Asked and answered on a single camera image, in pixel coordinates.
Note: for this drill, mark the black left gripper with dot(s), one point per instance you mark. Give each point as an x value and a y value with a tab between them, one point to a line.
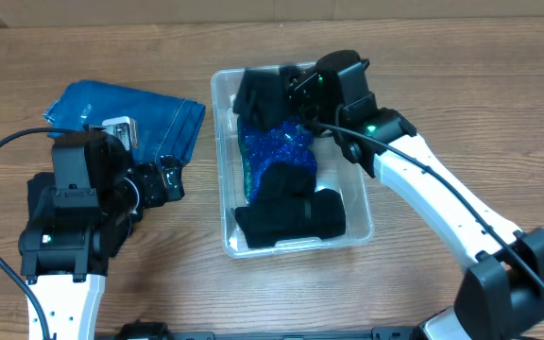
156	194

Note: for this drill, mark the brown cardboard backdrop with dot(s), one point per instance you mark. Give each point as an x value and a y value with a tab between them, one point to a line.
34	13

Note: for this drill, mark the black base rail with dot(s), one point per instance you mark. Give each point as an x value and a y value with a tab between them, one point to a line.
139	330

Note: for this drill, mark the clear plastic storage bin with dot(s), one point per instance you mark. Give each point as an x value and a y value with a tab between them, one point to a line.
334	172

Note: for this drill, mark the blue sparkly cloth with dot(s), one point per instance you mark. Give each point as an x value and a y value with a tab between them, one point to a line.
277	151

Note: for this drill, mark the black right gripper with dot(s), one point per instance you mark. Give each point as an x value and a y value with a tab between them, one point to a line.
263	94

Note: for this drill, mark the blue denim jeans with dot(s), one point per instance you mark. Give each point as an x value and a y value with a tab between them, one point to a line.
167	125

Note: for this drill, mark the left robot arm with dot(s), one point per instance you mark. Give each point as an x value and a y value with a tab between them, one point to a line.
85	212

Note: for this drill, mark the black garment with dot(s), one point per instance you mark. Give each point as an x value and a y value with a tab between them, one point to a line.
288	206

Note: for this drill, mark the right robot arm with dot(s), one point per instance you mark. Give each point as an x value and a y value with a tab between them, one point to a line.
501	295

